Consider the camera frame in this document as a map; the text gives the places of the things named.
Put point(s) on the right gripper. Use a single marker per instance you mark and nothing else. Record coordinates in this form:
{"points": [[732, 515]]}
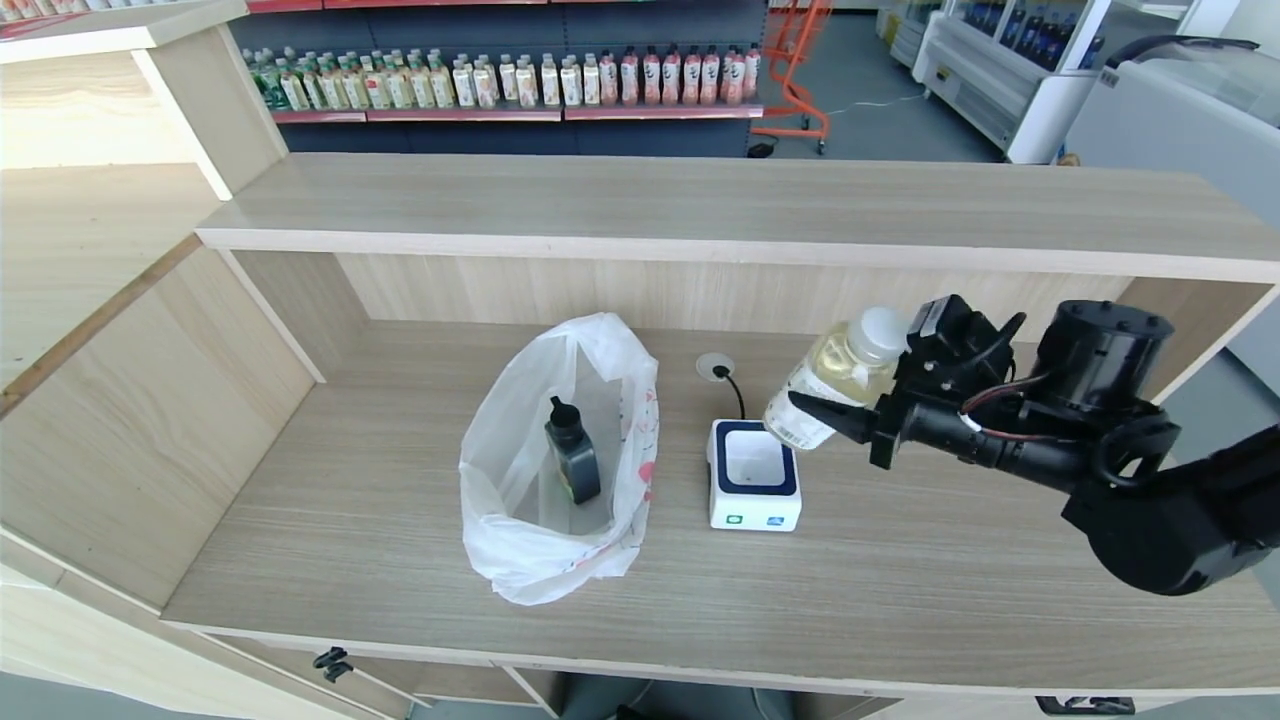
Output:
{"points": [[1000, 447]]}

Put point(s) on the clear bottle with yellow liquid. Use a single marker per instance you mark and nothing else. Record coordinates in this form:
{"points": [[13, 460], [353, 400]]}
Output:
{"points": [[835, 380]]}

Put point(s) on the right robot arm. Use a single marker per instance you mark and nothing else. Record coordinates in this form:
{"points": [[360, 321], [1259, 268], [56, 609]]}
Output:
{"points": [[1160, 520]]}

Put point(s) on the white barcode scanner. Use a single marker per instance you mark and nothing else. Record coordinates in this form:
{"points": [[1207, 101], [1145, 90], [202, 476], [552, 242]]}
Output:
{"points": [[752, 480]]}

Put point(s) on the white plastic shopping bag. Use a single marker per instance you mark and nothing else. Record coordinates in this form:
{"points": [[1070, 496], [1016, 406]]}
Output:
{"points": [[510, 470]]}

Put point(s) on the black bottle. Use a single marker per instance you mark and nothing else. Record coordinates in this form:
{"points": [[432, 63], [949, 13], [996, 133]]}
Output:
{"points": [[573, 465]]}

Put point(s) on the orange metal rack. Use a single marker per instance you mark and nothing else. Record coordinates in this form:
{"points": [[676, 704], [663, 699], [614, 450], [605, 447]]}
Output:
{"points": [[795, 95]]}

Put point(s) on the white display freezer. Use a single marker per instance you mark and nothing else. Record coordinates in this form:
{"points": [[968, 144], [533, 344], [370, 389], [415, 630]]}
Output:
{"points": [[1000, 85]]}

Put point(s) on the black cabinet latch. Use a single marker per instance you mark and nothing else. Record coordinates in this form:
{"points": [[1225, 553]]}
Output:
{"points": [[1085, 706], [332, 664]]}

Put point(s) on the grey chest freezer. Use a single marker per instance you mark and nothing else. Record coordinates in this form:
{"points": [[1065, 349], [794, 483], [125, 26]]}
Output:
{"points": [[1180, 120]]}

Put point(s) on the black shop shelf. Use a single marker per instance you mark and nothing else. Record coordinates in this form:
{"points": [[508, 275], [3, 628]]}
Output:
{"points": [[500, 135]]}

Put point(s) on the wooden counter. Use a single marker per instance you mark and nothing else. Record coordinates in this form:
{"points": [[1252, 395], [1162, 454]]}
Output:
{"points": [[420, 600]]}

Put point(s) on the row of bottles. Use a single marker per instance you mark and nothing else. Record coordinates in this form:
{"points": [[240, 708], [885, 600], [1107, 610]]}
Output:
{"points": [[500, 82]]}

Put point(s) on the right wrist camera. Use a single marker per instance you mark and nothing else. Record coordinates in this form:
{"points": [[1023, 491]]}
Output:
{"points": [[950, 345]]}

